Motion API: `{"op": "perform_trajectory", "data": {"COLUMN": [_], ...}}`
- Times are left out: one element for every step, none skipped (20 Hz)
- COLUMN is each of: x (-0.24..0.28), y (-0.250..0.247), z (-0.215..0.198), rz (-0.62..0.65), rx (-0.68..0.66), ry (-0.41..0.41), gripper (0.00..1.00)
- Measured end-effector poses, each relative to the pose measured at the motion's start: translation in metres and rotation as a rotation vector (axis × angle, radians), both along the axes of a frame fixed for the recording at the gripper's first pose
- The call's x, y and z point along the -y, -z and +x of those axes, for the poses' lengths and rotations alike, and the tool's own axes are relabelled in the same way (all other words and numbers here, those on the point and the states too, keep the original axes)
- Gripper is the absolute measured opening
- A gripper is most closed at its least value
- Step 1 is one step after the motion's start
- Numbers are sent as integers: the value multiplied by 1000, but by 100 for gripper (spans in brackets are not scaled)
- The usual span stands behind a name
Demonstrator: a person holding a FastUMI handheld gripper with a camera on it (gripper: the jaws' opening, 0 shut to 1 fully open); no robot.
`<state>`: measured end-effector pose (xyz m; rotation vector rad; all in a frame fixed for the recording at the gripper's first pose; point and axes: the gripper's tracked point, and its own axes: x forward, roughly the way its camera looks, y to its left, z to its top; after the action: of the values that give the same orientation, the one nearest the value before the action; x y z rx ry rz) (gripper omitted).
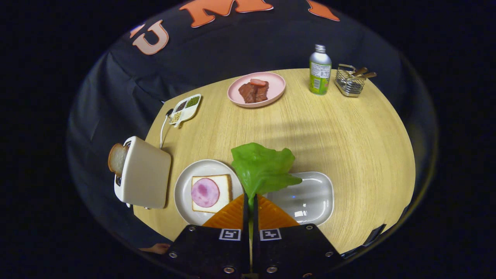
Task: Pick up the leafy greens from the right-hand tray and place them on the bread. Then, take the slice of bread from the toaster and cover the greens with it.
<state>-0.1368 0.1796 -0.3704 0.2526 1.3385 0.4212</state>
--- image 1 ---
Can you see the heap of dark beans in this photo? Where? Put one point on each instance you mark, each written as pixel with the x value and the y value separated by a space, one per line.
pixel 181 105

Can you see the white toaster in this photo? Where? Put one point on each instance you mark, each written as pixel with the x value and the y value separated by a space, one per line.
pixel 145 174

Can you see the heap of yellow beans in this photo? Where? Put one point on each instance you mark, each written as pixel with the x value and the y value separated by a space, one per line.
pixel 176 116

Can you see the white divided dish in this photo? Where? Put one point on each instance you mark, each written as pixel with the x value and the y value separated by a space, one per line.
pixel 189 112

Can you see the heap of green beans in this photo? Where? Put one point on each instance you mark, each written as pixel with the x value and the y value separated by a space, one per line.
pixel 192 101

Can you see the red sausage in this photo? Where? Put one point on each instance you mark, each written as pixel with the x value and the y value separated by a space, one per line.
pixel 257 82

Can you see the green-labelled metal bottle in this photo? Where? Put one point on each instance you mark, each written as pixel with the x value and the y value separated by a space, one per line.
pixel 319 73

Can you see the green lettuce leaf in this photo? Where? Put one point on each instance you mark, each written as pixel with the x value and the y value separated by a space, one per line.
pixel 259 166

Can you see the pink ham slice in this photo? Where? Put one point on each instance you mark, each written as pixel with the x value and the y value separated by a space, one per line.
pixel 205 192

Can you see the toasted bread slice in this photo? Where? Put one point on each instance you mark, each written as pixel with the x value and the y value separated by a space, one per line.
pixel 117 159

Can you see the round white plate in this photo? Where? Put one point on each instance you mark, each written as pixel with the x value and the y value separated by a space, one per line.
pixel 184 193

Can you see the white bread slice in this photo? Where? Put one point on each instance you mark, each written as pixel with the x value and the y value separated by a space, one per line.
pixel 224 201

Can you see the brown meat piece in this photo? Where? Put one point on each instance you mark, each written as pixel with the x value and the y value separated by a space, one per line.
pixel 252 93

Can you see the pink plate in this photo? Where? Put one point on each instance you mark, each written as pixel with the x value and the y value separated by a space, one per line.
pixel 277 87

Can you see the white rounded rectangular dish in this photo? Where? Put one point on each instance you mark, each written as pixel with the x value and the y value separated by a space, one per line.
pixel 310 197

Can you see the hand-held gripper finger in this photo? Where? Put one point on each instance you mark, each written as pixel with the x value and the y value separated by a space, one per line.
pixel 255 217
pixel 245 217

